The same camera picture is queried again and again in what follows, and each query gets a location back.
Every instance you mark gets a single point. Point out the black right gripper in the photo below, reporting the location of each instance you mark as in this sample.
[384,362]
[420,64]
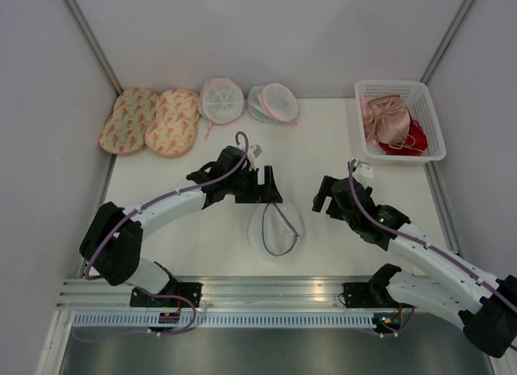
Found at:
[324,191]

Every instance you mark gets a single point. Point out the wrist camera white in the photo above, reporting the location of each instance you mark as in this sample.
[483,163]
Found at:
[362,170]
[254,151]

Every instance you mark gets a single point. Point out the aluminium frame post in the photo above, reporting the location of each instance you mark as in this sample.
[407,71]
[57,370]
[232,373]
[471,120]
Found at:
[448,37]
[92,43]

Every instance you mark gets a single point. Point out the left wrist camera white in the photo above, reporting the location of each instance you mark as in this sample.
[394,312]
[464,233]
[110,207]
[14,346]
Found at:
[254,151]

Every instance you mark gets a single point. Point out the white plastic basket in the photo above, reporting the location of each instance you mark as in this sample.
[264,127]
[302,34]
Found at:
[417,98]

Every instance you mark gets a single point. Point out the white mesh bag blue zipper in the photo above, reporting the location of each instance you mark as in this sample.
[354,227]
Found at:
[276,232]

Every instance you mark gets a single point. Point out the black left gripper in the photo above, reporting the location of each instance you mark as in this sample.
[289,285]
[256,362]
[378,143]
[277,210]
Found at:
[266,193]

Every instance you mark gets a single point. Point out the right aluminium frame post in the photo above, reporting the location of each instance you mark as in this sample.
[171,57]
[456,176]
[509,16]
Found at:
[448,37]

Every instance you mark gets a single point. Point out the floral laundry bag far left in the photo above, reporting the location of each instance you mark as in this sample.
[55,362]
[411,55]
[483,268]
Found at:
[132,113]

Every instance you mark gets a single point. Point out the floral laundry bag inner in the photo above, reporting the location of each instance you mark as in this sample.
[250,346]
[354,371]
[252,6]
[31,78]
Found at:
[174,129]

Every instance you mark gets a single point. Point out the white slotted cable duct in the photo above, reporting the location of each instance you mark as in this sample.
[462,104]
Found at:
[225,319]

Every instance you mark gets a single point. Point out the red lace bra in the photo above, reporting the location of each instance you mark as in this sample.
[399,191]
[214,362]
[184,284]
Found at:
[414,145]

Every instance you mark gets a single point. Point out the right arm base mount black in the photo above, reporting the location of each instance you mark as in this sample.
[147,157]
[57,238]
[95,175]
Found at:
[361,295]

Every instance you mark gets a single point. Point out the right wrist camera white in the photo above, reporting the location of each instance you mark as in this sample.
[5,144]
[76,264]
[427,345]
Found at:
[362,170]

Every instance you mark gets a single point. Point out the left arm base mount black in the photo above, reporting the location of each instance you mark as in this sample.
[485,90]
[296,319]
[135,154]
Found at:
[169,297]

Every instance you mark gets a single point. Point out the round mesh bag pink zipper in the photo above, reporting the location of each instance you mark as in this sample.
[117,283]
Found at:
[273,103]

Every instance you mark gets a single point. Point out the white mesh bag pink trim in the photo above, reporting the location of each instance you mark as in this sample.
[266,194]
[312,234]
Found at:
[221,102]

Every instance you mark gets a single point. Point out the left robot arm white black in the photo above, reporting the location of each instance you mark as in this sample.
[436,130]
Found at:
[112,244]

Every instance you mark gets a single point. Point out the left aluminium frame post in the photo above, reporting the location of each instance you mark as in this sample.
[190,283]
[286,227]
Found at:
[92,43]

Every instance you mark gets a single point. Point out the pink satin bra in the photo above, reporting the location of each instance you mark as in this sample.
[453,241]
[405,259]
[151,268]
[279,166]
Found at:
[385,119]

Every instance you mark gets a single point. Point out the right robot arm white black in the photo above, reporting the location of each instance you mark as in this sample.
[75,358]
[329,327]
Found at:
[480,304]

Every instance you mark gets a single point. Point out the aluminium front rail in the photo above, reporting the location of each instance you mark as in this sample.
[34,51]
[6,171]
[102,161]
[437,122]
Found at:
[319,293]

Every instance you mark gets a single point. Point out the floral laundry bag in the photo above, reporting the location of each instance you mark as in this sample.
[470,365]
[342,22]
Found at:
[132,113]
[174,129]

